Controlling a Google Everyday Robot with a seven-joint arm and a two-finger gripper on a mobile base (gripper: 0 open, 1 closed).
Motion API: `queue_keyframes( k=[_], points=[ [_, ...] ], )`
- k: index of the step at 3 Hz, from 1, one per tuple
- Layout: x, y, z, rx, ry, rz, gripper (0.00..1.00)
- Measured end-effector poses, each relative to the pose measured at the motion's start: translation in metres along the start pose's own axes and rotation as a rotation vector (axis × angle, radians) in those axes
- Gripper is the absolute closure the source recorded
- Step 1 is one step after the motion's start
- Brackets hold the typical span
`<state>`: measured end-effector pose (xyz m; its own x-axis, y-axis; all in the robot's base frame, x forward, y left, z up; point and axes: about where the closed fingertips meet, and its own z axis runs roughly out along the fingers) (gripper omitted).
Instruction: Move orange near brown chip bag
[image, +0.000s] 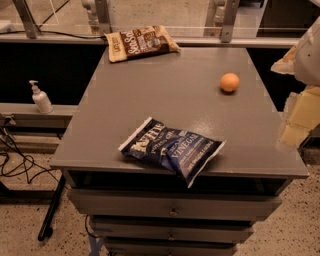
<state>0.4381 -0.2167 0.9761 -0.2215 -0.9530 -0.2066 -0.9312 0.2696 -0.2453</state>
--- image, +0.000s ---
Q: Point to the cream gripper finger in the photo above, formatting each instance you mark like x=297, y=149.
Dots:
x=286, y=64
x=301, y=115

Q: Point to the orange fruit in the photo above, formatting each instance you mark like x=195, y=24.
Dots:
x=229, y=82

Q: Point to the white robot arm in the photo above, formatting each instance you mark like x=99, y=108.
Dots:
x=307, y=57

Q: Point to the blue Kettle chip bag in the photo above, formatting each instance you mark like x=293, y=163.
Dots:
x=183, y=152

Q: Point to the brown chip bag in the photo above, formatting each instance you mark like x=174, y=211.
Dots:
x=137, y=43

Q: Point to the grey drawer cabinet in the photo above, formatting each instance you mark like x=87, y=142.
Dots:
x=142, y=208

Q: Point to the white pump bottle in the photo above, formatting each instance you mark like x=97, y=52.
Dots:
x=40, y=98

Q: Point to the black metal leg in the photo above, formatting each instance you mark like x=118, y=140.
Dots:
x=46, y=231

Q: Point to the metal railing frame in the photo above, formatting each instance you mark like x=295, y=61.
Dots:
x=189, y=22

